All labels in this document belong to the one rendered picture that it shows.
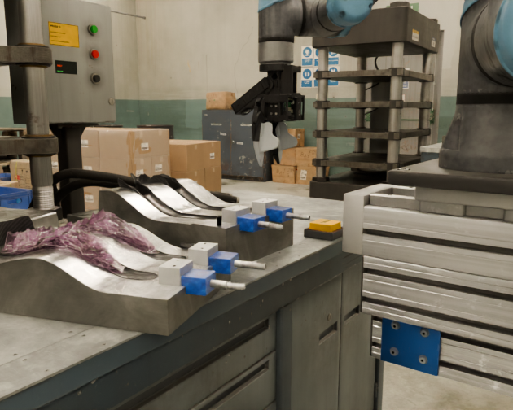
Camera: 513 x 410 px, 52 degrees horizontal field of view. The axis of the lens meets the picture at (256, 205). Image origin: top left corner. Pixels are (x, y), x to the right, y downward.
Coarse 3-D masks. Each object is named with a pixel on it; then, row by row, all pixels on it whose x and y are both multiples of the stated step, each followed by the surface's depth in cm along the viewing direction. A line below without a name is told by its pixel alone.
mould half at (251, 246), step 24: (120, 192) 118; (168, 192) 127; (192, 192) 132; (72, 216) 128; (120, 216) 118; (144, 216) 113; (168, 216) 115; (168, 240) 110; (192, 240) 106; (216, 240) 103; (240, 240) 106; (264, 240) 113; (288, 240) 122
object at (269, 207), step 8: (256, 200) 116; (264, 200) 116; (272, 200) 116; (256, 208) 115; (264, 208) 114; (272, 208) 114; (280, 208) 114; (288, 208) 114; (272, 216) 113; (280, 216) 112; (288, 216) 113; (296, 216) 112; (304, 216) 111
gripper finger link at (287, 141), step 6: (276, 126) 114; (282, 126) 114; (276, 132) 114; (282, 132) 115; (282, 138) 115; (288, 138) 114; (294, 138) 114; (282, 144) 116; (288, 144) 115; (294, 144) 114; (276, 150) 116; (282, 150) 117; (276, 156) 116
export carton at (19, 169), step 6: (12, 162) 597; (18, 162) 593; (24, 162) 588; (12, 168) 598; (18, 168) 593; (24, 168) 587; (12, 174) 600; (18, 174) 594; (24, 174) 587; (12, 180) 601; (18, 180) 595; (24, 180) 588; (30, 180) 584; (24, 186) 590; (30, 186) 585
